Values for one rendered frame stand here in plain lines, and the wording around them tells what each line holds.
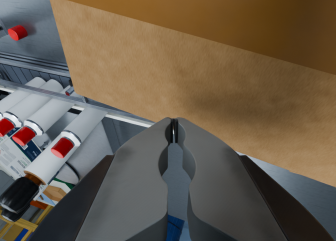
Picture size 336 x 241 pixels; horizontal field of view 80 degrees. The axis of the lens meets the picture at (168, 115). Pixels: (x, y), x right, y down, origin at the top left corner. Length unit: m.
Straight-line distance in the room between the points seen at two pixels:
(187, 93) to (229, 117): 0.04
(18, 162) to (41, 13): 0.63
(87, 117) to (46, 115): 0.11
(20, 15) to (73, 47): 0.55
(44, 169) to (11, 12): 0.49
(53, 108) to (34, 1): 0.27
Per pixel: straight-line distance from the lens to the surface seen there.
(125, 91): 0.19
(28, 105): 0.64
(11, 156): 1.03
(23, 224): 4.96
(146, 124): 0.54
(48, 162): 0.85
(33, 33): 0.74
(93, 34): 0.18
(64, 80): 0.68
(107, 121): 0.73
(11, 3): 0.74
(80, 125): 0.51
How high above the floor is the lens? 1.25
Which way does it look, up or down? 43 degrees down
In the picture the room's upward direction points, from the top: 152 degrees counter-clockwise
